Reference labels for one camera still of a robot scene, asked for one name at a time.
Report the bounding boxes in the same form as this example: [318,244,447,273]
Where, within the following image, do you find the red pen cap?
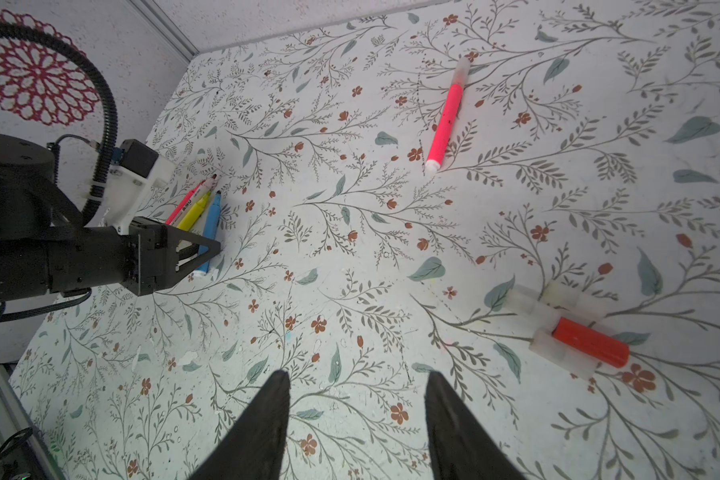
[552,317,630,368]

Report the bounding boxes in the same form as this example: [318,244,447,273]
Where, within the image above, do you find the translucent white pen cap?
[503,285,561,331]

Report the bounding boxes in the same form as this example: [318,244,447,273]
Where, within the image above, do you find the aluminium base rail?
[0,364,64,479]

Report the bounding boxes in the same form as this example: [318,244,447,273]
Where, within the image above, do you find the pink highlighter on table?
[165,181,205,225]

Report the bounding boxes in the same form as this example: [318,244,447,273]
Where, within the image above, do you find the white red marker pen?
[190,174,217,204]

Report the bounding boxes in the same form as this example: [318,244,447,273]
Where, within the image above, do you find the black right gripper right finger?
[425,371,523,480]

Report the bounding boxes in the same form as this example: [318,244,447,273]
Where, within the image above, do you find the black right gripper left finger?
[189,370,290,480]

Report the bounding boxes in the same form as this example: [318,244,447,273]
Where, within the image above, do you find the pink highlighter pen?
[424,57,471,173]

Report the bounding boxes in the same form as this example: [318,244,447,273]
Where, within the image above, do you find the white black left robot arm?
[0,134,221,302]

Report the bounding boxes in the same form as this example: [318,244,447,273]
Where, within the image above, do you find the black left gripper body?
[46,217,177,296]

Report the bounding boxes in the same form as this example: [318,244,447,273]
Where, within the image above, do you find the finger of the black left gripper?
[170,226,221,282]

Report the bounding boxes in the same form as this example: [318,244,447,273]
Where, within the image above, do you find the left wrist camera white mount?
[91,139,176,235]

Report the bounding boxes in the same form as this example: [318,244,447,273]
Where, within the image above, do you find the blue highlighter pen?
[194,190,222,276]

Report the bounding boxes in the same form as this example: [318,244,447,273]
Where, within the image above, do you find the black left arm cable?
[0,21,120,224]

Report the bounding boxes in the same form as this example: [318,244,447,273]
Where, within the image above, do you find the yellow highlighter pen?
[177,190,211,231]

